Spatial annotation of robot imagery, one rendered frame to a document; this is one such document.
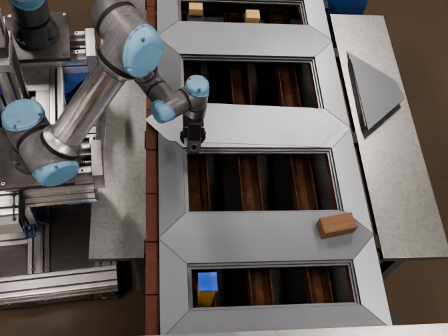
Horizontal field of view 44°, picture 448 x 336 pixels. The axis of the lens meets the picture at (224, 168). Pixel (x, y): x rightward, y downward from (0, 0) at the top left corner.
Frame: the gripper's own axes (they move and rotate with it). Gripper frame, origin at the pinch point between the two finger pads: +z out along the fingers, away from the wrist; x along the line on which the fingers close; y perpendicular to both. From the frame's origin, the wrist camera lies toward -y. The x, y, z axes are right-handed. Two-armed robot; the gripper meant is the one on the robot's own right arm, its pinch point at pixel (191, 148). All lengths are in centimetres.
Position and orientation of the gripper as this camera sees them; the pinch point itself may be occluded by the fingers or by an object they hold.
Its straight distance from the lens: 203.6
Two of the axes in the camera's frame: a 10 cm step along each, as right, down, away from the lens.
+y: -0.7, -8.6, 5.0
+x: -9.9, 0.0, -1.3
